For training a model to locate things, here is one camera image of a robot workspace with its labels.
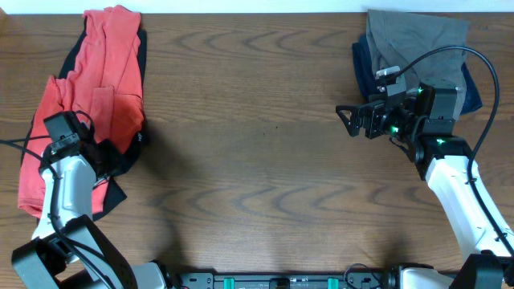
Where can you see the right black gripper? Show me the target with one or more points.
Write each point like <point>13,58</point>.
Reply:
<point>373,111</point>

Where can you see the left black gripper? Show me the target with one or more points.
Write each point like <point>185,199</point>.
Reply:
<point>111,156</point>

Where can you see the red orange printed t-shirt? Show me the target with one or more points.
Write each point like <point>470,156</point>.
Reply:
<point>105,85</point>

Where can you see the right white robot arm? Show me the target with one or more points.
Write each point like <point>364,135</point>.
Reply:
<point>421,125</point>

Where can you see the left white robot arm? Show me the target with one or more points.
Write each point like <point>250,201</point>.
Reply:
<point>67,249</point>

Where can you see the black garment with white logo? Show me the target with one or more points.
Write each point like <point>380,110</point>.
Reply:
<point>115,194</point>

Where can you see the navy blue folded garment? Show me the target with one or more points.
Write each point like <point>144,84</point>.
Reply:
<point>367,85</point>

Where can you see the grey folded t-shirt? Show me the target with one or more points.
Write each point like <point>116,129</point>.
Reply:
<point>398,38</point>

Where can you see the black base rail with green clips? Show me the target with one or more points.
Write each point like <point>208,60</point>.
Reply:
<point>203,280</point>

